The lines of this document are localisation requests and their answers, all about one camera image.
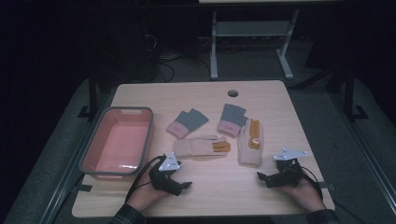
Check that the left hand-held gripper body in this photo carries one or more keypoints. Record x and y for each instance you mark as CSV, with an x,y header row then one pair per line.
x,y
163,179

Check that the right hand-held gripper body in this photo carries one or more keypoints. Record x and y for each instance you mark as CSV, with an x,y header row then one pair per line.
x,y
288,172

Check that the beige orange glove white patch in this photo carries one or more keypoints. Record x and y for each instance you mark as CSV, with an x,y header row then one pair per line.
x,y
246,153

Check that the pink plastic basin grey rim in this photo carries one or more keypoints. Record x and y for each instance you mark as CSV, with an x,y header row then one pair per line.
x,y
118,143

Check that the person's left hand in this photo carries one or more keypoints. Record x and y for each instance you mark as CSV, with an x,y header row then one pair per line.
x,y
146,194

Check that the person's right hand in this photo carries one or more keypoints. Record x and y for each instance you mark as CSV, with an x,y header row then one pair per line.
x,y
306,193

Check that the beige glove orange fingers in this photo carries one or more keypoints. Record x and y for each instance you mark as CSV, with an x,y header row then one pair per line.
x,y
193,146

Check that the black tape strip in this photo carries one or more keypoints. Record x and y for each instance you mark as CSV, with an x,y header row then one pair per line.
x,y
326,186
84,188

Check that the grey and pink fingerless glove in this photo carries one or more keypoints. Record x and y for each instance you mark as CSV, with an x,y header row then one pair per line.
x,y
190,119
232,114

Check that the black metal stand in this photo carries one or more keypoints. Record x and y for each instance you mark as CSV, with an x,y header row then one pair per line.
x,y
349,93
92,93

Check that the white metal stand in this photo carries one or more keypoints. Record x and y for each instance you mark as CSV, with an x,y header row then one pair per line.
x,y
249,28

